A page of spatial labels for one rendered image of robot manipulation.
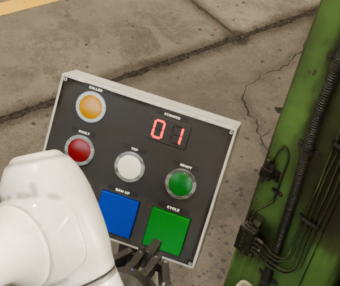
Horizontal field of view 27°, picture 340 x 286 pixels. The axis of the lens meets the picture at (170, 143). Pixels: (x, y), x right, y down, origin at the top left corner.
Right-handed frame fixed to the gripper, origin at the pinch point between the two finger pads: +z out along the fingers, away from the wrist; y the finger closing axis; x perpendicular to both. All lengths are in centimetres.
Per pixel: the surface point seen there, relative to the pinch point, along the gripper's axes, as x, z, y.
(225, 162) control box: 15.8, 13.3, 6.6
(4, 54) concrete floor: -10, 197, -114
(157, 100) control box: 22.4, 15.9, -8.9
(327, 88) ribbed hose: 33.4, 18.3, 19.8
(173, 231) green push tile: 0.6, 12.5, 1.2
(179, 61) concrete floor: 8, 228, -40
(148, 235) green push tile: -1.8, 12.5, -3.0
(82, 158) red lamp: 8.3, 12.9, -19.0
